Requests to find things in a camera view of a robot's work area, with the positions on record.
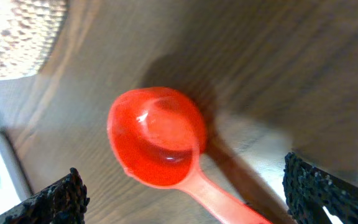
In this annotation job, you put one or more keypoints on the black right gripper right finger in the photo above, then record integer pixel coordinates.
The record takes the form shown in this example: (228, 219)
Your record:
(309, 190)

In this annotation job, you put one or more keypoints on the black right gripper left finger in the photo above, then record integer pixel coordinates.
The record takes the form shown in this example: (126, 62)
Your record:
(63, 202)

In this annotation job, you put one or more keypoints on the red plastic measuring scoop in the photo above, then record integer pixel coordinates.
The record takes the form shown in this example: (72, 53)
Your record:
(158, 134)

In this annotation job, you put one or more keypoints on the soybeans in grey bowl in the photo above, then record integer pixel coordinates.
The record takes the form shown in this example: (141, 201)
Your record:
(29, 30)

